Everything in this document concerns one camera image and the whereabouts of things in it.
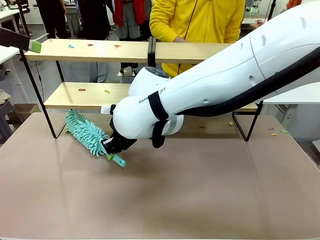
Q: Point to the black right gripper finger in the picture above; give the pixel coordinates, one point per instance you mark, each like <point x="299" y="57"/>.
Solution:
<point x="110" y="157"/>
<point x="106" y="146"/>

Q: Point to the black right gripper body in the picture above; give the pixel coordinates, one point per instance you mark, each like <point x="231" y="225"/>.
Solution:
<point x="122" y="143"/>

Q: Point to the teal chenille duster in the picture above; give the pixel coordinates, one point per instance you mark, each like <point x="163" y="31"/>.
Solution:
<point x="82" y="127"/>

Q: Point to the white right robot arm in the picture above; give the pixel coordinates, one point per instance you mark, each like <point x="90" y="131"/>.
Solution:
<point x="200" y="82"/>

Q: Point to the person's right hand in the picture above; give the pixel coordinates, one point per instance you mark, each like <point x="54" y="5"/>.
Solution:
<point x="180" y="39"/>

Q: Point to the white desk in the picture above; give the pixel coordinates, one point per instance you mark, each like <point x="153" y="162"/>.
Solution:
<point x="10" y="15"/>

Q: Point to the person in black clothes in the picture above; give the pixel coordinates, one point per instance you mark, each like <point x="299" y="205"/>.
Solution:
<point x="52" y="17"/>

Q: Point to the blue paper scrap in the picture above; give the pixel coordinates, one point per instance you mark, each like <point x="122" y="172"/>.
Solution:
<point x="71" y="46"/>

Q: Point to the white radiator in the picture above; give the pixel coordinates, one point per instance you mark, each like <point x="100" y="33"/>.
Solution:
<point x="74" y="25"/>

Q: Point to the cardboard box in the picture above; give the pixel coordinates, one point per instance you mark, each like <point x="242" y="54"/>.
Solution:
<point x="23" y="111"/>

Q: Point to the person in dark coat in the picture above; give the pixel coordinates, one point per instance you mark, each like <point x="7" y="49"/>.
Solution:
<point x="96" y="17"/>

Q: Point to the orange red paper scrap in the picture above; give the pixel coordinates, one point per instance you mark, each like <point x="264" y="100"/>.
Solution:
<point x="117" y="46"/>

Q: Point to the person in red vest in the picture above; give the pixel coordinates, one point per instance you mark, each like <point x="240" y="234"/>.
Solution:
<point x="128" y="15"/>

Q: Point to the person in yellow jacket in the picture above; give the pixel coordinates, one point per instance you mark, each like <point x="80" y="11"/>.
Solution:
<point x="200" y="20"/>

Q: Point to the pink paper scrap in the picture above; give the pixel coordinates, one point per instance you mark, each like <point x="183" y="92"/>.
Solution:
<point x="271" y="129"/>

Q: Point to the green paper scrap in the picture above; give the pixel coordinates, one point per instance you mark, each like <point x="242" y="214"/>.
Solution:
<point x="283" y="131"/>

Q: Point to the white side table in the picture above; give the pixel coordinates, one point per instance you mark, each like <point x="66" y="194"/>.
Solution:
<point x="292" y="96"/>

